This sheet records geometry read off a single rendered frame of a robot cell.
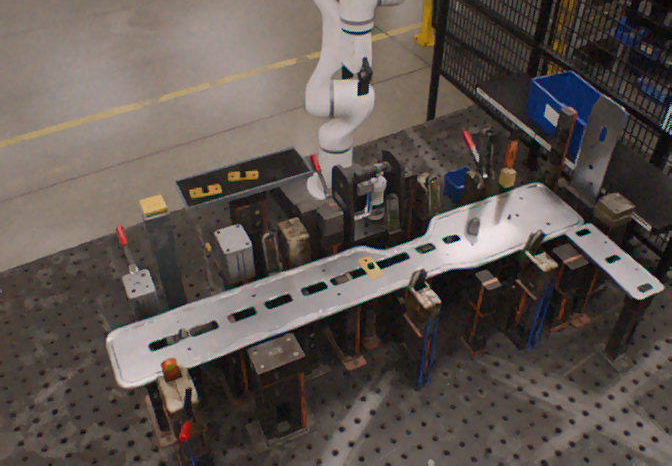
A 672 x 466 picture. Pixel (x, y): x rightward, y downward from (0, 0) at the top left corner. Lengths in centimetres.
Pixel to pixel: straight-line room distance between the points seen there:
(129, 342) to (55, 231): 201
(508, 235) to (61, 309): 140
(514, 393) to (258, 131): 261
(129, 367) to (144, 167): 239
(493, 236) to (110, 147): 274
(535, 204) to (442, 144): 81
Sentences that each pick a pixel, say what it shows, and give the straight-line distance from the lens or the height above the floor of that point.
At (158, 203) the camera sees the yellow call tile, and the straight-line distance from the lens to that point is 187.
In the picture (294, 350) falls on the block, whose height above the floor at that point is 103.
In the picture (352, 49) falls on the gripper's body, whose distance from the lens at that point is 167.
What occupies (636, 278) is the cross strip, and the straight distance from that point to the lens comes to 200.
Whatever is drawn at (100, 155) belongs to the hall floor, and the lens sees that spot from 416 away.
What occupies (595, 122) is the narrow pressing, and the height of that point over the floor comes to 125.
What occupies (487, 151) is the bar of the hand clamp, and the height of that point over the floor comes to 114.
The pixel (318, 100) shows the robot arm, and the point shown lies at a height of 119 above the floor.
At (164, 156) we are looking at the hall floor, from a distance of 405.
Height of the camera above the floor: 233
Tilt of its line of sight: 42 degrees down
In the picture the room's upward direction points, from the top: straight up
